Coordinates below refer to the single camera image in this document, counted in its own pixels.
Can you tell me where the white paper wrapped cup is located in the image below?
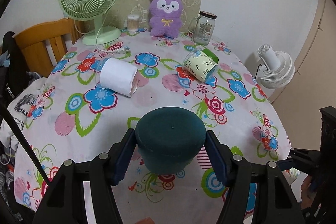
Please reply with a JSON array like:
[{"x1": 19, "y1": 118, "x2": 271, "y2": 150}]
[{"x1": 99, "y1": 57, "x2": 138, "y2": 97}]

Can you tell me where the pale yellow patterned cup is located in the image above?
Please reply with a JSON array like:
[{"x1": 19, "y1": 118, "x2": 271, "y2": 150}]
[{"x1": 182, "y1": 48, "x2": 218, "y2": 83}]

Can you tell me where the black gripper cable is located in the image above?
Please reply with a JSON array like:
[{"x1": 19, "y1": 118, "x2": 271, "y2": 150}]
[{"x1": 0, "y1": 101, "x2": 52, "y2": 187}]

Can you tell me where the green plastic lid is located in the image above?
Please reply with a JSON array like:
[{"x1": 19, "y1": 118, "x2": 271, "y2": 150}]
[{"x1": 202, "y1": 48, "x2": 219, "y2": 63}]

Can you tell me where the white printed tote bag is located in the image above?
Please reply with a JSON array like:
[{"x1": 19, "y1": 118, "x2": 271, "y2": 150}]
[{"x1": 1, "y1": 77, "x2": 47, "y2": 152}]

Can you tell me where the dark teal cup yellow rim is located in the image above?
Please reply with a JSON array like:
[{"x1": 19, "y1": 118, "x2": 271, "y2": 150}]
[{"x1": 135, "y1": 107, "x2": 206, "y2": 175}]

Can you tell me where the floral tablecloth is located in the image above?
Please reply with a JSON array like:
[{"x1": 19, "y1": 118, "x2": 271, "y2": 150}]
[{"x1": 23, "y1": 32, "x2": 291, "y2": 223}]

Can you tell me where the cotton swab container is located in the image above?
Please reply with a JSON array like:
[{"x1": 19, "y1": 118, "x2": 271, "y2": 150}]
[{"x1": 127, "y1": 14, "x2": 140, "y2": 32}]

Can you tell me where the glass jar dark lid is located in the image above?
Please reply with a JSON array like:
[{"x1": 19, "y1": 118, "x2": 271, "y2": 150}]
[{"x1": 188, "y1": 11, "x2": 217, "y2": 46}]

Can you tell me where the white small fan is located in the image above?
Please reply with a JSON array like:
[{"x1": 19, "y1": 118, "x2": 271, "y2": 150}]
[{"x1": 257, "y1": 44, "x2": 295, "y2": 90}]

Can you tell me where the purple plush bunny toy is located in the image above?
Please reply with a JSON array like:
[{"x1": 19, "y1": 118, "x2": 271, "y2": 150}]
[{"x1": 149, "y1": 0, "x2": 183, "y2": 38}]

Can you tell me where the person's right hand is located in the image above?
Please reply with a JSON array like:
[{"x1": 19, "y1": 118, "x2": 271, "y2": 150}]
[{"x1": 301, "y1": 176, "x2": 316, "y2": 210}]

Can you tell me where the black bag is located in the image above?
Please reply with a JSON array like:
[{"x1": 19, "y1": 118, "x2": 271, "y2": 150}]
[{"x1": 1, "y1": 31, "x2": 41, "y2": 106}]

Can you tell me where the orange wooden chair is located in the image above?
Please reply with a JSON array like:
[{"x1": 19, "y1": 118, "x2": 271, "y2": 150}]
[{"x1": 14, "y1": 18, "x2": 84, "y2": 77}]

